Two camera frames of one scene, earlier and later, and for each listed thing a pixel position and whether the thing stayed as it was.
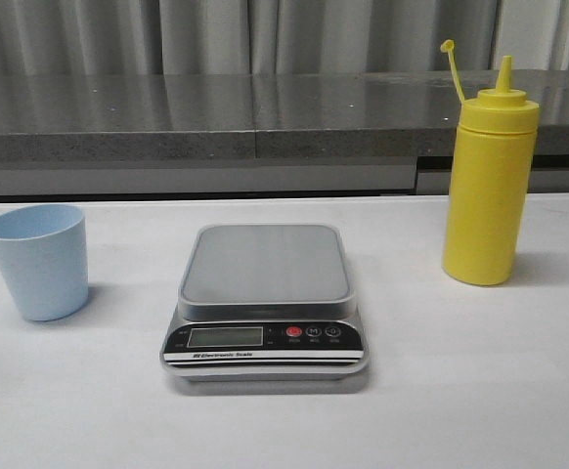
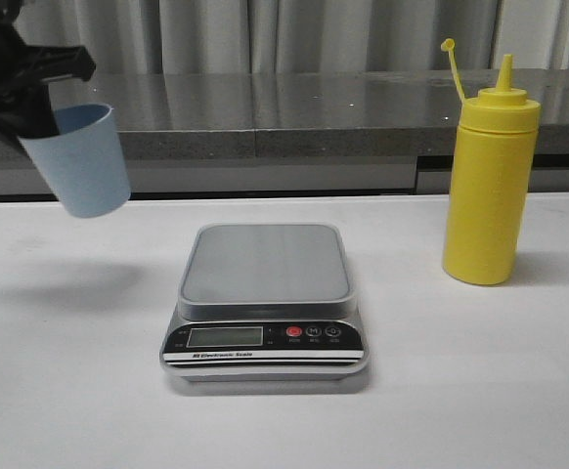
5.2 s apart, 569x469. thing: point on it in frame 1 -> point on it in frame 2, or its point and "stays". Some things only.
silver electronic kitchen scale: (266, 303) stays
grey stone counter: (260, 135) stays
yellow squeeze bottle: (489, 179) stays
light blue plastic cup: (44, 251) -> (84, 163)
